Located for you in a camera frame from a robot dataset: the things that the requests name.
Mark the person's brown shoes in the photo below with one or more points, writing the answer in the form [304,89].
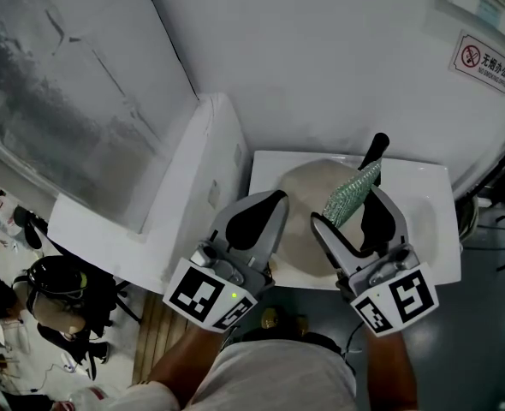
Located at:
[274,317]

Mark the person's right forearm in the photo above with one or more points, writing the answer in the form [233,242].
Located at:
[389,371]

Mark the wooden slat platform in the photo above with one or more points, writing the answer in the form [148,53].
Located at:
[158,336]

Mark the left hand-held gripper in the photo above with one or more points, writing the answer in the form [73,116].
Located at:
[201,289]

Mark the white window ledge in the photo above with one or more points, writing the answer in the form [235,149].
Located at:
[171,212]

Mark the person's left forearm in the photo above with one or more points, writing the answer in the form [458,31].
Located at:
[188,358]

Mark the black office chair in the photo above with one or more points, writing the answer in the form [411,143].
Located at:
[30,229]

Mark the green mesh scrubber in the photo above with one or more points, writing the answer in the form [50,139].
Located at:
[351,195]

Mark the red and white wall sign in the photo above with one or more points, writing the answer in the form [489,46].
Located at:
[485,62]

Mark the white ceramic sink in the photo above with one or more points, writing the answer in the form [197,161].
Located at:
[428,195]

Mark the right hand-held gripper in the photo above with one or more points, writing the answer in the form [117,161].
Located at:
[398,298]

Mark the person's white shirt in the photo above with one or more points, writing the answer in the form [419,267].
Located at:
[274,379]

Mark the frosted window pane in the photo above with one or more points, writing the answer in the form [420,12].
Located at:
[55,84]

